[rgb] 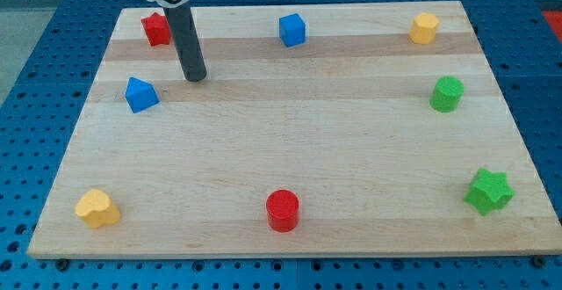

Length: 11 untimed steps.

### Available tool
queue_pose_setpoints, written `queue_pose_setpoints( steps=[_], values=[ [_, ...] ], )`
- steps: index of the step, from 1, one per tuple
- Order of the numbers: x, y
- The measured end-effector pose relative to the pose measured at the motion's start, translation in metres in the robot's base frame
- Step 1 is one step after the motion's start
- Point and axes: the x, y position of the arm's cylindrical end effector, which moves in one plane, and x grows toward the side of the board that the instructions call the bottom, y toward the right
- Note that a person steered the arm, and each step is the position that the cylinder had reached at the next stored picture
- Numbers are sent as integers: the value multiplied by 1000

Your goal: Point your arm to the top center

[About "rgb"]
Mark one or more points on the light wooden board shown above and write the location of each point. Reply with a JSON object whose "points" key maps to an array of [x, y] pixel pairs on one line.
{"points": [[343, 120]]}

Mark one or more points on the red cylinder block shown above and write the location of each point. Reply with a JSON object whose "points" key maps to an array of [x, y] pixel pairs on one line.
{"points": [[282, 207]]}

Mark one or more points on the blue cube block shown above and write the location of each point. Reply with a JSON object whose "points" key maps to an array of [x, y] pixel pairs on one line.
{"points": [[292, 30]]}

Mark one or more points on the blue triangle block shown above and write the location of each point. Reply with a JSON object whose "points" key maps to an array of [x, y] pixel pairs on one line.
{"points": [[140, 95]]}

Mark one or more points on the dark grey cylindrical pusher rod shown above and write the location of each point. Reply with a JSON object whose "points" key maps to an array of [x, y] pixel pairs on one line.
{"points": [[184, 33]]}

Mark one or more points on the red star block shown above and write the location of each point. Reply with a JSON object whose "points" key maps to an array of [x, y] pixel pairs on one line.
{"points": [[157, 30]]}

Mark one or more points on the green cylinder block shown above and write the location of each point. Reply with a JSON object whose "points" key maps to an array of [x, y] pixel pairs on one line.
{"points": [[447, 94]]}

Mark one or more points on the yellow hexagon block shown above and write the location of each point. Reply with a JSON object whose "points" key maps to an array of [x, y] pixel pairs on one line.
{"points": [[424, 28]]}

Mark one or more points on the yellow heart block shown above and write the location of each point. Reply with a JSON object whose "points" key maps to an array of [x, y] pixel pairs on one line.
{"points": [[96, 209]]}

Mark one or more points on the green star block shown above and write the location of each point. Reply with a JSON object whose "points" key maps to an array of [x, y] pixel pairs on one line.
{"points": [[489, 191]]}

